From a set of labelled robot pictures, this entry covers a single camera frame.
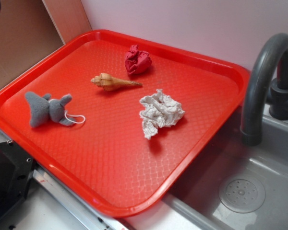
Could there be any grey plastic sink basin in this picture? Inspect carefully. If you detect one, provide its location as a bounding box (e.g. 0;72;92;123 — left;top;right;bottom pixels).
164;109;288;230

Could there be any silver aluminium rail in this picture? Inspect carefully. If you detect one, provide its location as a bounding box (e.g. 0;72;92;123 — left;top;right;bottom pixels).
0;121;132;230

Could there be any red plastic tray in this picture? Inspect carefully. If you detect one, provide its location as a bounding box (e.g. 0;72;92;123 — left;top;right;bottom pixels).
0;30;250;218

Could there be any round sink drain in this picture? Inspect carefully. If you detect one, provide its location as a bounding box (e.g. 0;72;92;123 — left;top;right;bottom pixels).
218;174;265;214

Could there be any tan spiral seashell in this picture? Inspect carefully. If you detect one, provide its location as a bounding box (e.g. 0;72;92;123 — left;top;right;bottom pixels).
90;73;143;92

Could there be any crumpled white paper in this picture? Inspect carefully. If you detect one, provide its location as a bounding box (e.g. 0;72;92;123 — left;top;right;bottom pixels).
139;89;185;140

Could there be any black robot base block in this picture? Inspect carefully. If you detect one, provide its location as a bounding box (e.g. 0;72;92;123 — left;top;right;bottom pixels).
0;140;36;221

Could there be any grey curved faucet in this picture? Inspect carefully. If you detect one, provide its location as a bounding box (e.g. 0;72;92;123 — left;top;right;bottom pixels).
240;33;288;146

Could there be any grey plush toy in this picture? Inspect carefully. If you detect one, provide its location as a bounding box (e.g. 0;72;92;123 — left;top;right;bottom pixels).
25;92;86;128

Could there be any brown cardboard panel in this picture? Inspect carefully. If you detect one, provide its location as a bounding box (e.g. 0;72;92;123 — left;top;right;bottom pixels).
0;0;91;89

